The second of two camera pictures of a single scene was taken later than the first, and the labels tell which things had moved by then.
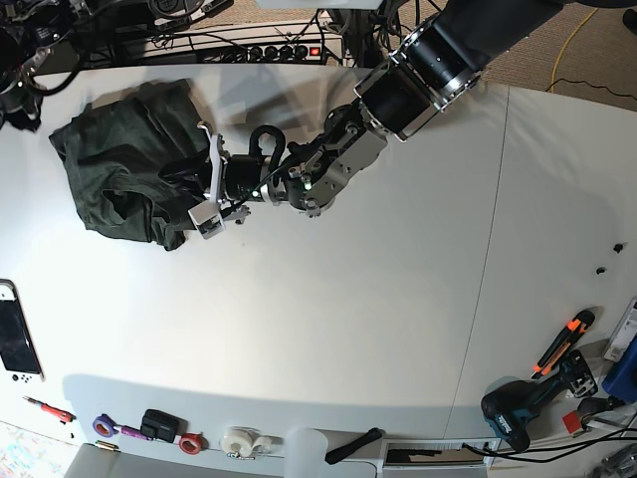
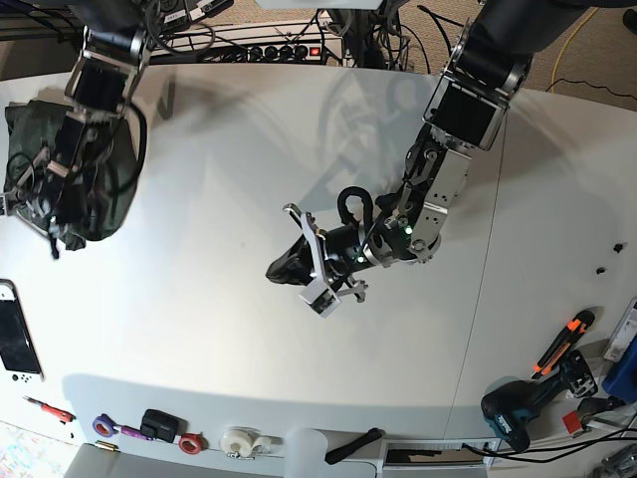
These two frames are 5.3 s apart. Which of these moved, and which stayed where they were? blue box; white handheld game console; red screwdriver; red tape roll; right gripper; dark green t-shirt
Moved: dark green t-shirt; right gripper
Stayed: red tape roll; white handheld game console; blue box; red screwdriver
